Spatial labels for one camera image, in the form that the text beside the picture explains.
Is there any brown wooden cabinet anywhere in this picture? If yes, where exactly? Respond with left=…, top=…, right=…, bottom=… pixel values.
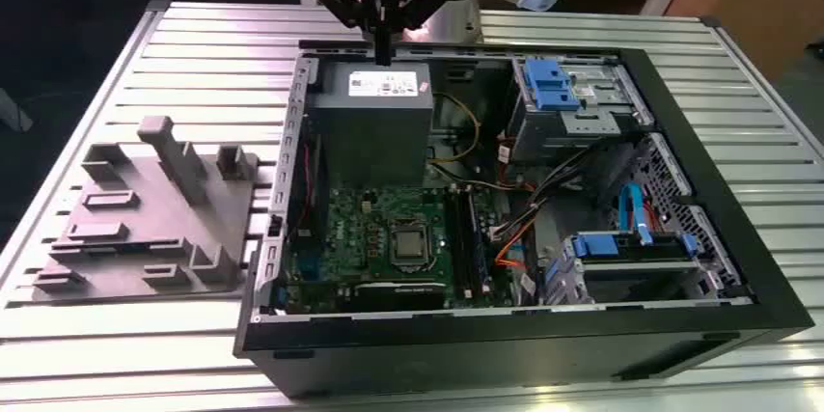
left=665, top=0, right=824, bottom=95

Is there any grey power supply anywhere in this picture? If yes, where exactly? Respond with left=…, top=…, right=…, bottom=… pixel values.
left=301, top=60, right=433, bottom=189

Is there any silver CPU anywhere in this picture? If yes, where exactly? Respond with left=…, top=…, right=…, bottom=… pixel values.
left=393, top=231, right=430, bottom=260

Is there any grey metal leg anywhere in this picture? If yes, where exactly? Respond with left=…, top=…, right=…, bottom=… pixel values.
left=0, top=88, right=34, bottom=133

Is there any black PC case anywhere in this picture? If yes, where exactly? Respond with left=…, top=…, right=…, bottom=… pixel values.
left=230, top=39, right=816, bottom=401

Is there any CPU socket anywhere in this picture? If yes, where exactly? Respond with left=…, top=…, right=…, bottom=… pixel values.
left=384, top=215, right=436, bottom=274

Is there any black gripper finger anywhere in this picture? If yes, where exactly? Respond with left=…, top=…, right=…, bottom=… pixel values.
left=384, top=0, right=453, bottom=69
left=298, top=0, right=386, bottom=69

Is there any orange wire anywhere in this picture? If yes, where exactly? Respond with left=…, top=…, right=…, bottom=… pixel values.
left=493, top=223, right=537, bottom=269

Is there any metal drive cage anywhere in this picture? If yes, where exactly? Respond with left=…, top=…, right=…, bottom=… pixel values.
left=505, top=57, right=652, bottom=167

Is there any black cable bundle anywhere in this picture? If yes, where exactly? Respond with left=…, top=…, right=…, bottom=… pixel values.
left=492, top=134, right=645, bottom=242

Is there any yellow wire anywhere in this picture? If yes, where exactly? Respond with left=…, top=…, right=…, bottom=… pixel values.
left=430, top=92, right=485, bottom=163

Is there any black graphics card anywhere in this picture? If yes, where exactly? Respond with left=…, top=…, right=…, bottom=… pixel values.
left=350, top=279, right=445, bottom=312

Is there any grey parts rack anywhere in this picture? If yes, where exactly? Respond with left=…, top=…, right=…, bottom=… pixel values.
left=30, top=115, right=276, bottom=300

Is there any metal disk bay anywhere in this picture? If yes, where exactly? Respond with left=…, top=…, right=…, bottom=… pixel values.
left=545, top=233, right=729, bottom=307

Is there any green motherboard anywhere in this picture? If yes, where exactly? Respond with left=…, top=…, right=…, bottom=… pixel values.
left=276, top=183, right=536, bottom=312

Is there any hard disk in blue carrier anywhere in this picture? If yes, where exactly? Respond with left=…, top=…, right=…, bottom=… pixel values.
left=565, top=231, right=700, bottom=263

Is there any blue data wire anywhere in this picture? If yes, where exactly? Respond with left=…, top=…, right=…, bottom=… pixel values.
left=617, top=183, right=656, bottom=246

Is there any blue drive latch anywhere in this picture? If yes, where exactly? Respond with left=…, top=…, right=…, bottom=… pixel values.
left=524, top=58, right=580, bottom=112

